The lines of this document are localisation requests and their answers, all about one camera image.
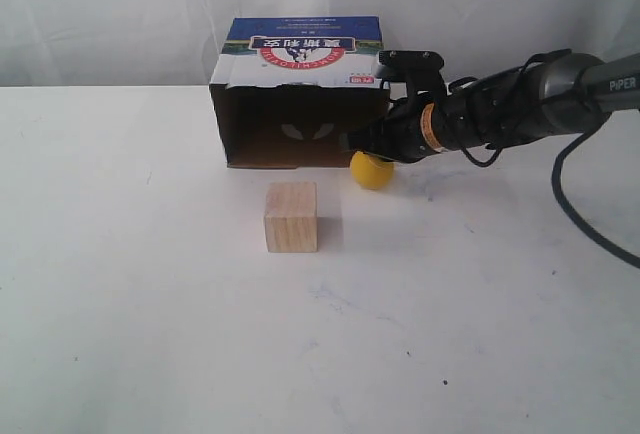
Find black cable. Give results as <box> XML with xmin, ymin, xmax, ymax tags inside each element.
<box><xmin>551</xmin><ymin>128</ymin><xmax>640</xmax><ymax>270</ymax></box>

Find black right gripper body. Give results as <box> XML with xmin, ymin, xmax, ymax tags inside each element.
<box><xmin>384</xmin><ymin>96</ymin><xmax>540</xmax><ymax>164</ymax></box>

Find printed cardboard box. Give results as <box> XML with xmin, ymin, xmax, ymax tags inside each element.
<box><xmin>209</xmin><ymin>16</ymin><xmax>389</xmax><ymax>169</ymax></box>

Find light wooden cube block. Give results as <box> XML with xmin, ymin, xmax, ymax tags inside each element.
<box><xmin>263</xmin><ymin>182</ymin><xmax>318</xmax><ymax>253</ymax></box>

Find yellow tennis ball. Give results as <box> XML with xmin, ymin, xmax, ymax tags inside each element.
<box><xmin>349</xmin><ymin>151</ymin><xmax>394</xmax><ymax>190</ymax></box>

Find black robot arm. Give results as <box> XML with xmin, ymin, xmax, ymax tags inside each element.
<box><xmin>339</xmin><ymin>49</ymin><xmax>639</xmax><ymax>164</ymax></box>

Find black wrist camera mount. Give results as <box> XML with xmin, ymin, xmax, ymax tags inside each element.
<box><xmin>373</xmin><ymin>50</ymin><xmax>447</xmax><ymax>103</ymax></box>

